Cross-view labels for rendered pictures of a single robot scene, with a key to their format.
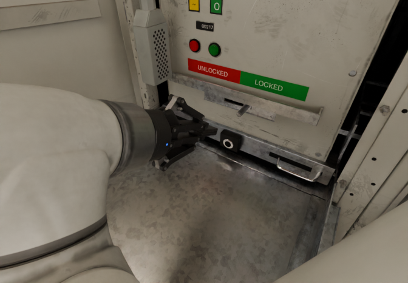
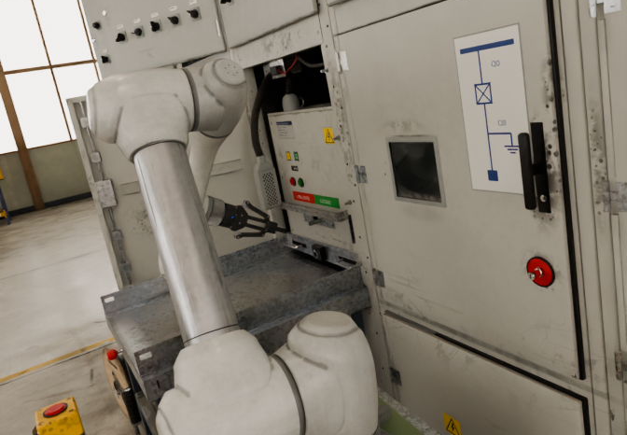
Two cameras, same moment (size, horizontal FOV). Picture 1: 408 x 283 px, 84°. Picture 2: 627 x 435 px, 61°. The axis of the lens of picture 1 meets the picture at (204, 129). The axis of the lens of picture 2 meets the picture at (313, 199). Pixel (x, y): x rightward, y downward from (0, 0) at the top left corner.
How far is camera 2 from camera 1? 1.44 m
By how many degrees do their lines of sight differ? 36
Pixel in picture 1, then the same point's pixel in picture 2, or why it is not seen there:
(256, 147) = (332, 255)
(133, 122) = (215, 202)
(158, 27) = (266, 171)
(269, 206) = not seen: hidden behind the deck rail
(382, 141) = (356, 223)
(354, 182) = (362, 259)
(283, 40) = (322, 171)
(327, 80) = (341, 192)
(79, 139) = not seen: hidden behind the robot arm
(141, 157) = (216, 216)
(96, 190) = not seen: hidden behind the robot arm
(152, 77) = (263, 203)
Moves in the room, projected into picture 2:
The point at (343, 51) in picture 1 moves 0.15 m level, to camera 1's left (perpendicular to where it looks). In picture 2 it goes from (340, 174) to (299, 178)
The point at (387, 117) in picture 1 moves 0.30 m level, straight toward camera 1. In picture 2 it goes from (353, 206) to (255, 232)
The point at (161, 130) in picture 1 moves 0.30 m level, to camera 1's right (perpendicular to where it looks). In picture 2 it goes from (229, 210) to (314, 203)
